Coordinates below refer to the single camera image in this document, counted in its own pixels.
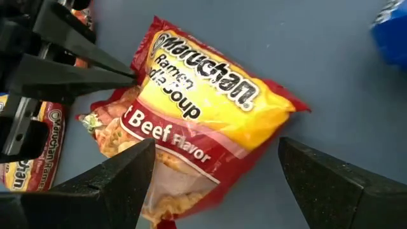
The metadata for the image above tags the blue Maruchan ramen pack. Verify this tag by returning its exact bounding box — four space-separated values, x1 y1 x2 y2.
369 0 407 71

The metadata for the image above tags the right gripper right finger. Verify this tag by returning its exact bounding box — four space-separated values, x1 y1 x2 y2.
277 136 407 229

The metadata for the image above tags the orange Maruchan chicken ramen pack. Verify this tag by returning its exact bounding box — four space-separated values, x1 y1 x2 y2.
71 8 95 69

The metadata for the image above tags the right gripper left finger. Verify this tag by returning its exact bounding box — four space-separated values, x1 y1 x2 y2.
0 137 157 229

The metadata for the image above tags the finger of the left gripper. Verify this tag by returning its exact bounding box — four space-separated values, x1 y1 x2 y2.
33 1 135 78
5 53 138 105

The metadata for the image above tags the red Maruchan beef ramen pack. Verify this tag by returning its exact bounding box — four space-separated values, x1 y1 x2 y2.
76 15 312 229
0 94 67 193

